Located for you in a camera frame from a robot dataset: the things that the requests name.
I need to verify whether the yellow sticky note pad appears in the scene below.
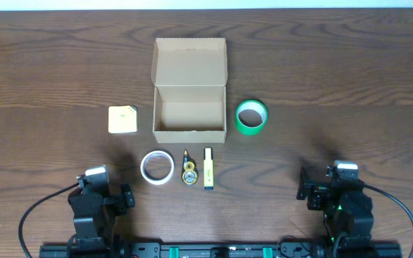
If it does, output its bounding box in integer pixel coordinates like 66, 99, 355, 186
108, 105, 138, 134

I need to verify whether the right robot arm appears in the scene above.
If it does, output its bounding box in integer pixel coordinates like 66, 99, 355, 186
296, 161, 376, 257

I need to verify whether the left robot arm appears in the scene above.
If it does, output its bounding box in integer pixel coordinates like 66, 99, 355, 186
66, 173, 135, 257

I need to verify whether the white clear tape roll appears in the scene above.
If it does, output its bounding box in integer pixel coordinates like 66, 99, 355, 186
140, 150, 175, 186

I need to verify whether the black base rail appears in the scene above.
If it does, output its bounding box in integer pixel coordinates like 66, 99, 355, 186
38, 242, 403, 258

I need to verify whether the brown cardboard box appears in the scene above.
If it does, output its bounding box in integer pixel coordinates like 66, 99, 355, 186
151, 38, 228, 143

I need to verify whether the green tape roll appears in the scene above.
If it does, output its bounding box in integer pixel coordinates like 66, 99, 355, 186
234, 100, 268, 135

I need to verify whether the left black cable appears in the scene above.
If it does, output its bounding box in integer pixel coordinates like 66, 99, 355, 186
18, 181, 82, 258

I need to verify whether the yellow correction tape dispenser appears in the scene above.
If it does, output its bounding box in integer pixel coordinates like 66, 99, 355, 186
181, 150, 199, 185

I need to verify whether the yellow highlighter marker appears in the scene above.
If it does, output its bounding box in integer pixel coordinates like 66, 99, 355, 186
204, 148, 214, 190

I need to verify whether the right black cable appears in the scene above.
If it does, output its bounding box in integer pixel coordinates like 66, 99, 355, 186
362, 183, 413, 258

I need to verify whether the black cable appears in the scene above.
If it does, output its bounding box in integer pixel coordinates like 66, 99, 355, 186
18, 181, 82, 258
362, 183, 413, 258

